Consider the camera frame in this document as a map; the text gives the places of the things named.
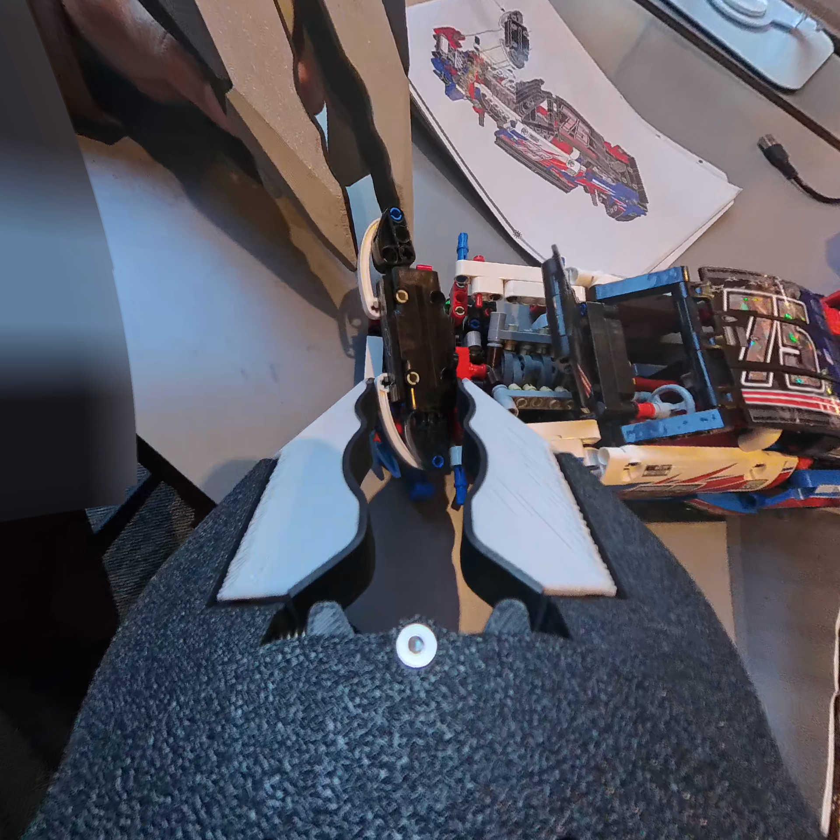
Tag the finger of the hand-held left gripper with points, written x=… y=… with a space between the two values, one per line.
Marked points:
x=275 y=131
x=397 y=131

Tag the silver monitor stand base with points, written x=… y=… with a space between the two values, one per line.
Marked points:
x=774 y=46

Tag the white instruction booklet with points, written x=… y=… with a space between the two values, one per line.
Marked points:
x=689 y=197

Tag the black brick bumper assembly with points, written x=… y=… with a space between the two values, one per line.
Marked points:
x=420 y=328

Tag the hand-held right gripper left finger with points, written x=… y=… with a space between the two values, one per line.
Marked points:
x=295 y=525

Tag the person's left hand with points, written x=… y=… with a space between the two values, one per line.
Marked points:
x=144 y=72

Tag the grey desk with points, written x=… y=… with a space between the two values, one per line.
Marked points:
x=216 y=341

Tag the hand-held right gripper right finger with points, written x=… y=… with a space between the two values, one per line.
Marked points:
x=531 y=518

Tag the brick toy race car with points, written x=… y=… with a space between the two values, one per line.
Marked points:
x=689 y=469

